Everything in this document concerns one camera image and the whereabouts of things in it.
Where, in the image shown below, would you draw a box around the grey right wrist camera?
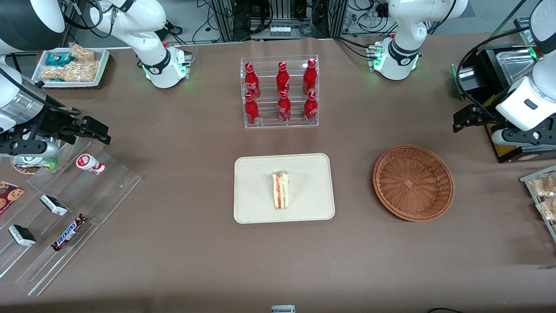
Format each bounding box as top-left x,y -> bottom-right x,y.
0,140 -> 60,168

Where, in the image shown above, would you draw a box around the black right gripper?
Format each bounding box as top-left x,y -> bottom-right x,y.
17,102 -> 112,146

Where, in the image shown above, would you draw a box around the Snickers chocolate bar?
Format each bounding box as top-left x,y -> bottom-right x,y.
51,213 -> 89,252

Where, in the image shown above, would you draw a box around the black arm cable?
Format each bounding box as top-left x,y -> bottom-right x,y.
455,27 -> 537,124

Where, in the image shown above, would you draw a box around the cookie package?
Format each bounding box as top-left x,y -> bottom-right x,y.
0,181 -> 25,215

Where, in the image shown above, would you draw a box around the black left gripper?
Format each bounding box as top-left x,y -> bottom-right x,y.
453,103 -> 506,133

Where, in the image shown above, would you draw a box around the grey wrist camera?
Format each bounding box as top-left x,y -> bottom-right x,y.
0,140 -> 60,168
492,127 -> 556,147

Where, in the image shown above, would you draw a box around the steel food pan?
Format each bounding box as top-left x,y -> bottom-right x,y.
514,17 -> 539,45
496,49 -> 539,90

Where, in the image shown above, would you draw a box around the grey metal side box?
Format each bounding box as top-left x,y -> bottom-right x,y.
451,62 -> 479,101

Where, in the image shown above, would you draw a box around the small clear cracker bag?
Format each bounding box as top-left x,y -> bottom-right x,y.
69,43 -> 95,62

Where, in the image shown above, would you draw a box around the triangle sandwich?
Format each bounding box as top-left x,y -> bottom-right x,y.
272,170 -> 290,210

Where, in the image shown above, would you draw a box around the clear acrylic bottle rack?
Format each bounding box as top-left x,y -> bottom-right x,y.
240,55 -> 319,129

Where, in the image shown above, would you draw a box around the green snack package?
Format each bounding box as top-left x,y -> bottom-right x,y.
20,154 -> 58,171

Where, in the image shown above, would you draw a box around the red cola bottle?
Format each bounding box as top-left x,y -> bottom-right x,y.
277,90 -> 292,123
244,63 -> 261,100
303,91 -> 318,122
244,93 -> 260,126
303,58 -> 318,95
276,61 -> 291,94

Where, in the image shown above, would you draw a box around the white snack tray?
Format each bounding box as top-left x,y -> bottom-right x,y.
32,47 -> 110,89

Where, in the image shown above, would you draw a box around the cream rectangular tray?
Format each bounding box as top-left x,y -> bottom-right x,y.
234,153 -> 336,224

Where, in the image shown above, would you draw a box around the small wicker basket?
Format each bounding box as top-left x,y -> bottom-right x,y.
11,156 -> 48,175

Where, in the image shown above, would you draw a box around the clear acrylic tiered stand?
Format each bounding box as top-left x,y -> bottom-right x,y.
0,138 -> 144,297

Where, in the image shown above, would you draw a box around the metal snack tray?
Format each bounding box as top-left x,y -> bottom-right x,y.
520,165 -> 556,243

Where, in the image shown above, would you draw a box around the large clear granola bag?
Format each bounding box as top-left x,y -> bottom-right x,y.
63,61 -> 99,82

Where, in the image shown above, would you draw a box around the black food warmer appliance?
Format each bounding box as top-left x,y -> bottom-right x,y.
461,0 -> 556,164

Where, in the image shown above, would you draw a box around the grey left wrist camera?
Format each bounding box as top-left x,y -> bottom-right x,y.
492,127 -> 556,147

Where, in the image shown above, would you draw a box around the black white snack box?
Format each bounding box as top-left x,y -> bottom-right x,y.
8,224 -> 37,247
40,194 -> 69,216

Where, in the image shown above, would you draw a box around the clear fried snack bag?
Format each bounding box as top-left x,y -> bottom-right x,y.
531,173 -> 556,198
536,198 -> 556,222

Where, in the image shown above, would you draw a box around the red white yogurt drink bottle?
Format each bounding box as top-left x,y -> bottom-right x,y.
76,153 -> 106,176

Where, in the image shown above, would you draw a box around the teal snack packet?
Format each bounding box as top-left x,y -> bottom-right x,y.
46,52 -> 72,66

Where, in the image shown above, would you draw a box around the black equipment rack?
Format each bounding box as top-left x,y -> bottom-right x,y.
208,0 -> 348,42

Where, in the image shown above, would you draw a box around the large brown wicker basket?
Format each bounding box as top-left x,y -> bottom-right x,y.
372,144 -> 455,223

